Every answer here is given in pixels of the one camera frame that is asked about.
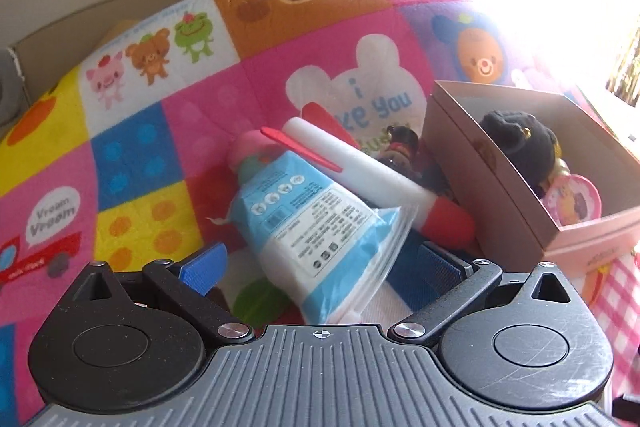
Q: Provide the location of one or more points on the black plush toy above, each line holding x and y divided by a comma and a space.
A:
525, 152

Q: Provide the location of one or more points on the small cartoon figurine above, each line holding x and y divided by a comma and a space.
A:
400, 147

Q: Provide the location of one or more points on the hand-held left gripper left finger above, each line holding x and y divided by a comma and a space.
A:
202, 267

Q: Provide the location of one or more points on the pink cardboard box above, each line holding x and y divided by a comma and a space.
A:
500, 197

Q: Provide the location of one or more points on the colourful cartoon play mat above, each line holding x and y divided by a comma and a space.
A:
150, 132

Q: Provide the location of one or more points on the white and red foam rocket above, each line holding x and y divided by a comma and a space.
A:
350, 167

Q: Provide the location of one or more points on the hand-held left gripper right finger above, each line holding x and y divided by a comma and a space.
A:
440, 264

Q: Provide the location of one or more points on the blue wet wipes pack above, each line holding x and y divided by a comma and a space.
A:
310, 232

